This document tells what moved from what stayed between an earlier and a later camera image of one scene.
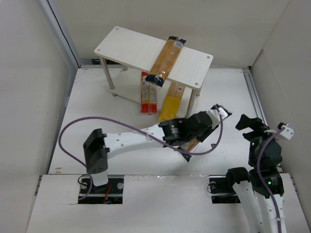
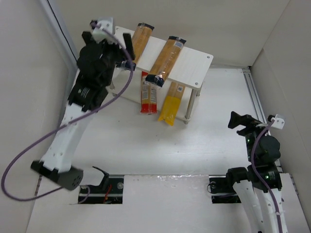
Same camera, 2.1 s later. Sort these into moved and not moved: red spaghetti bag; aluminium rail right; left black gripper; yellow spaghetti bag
Moved: left black gripper
Not moved: yellow spaghetti bag; red spaghetti bag; aluminium rail right
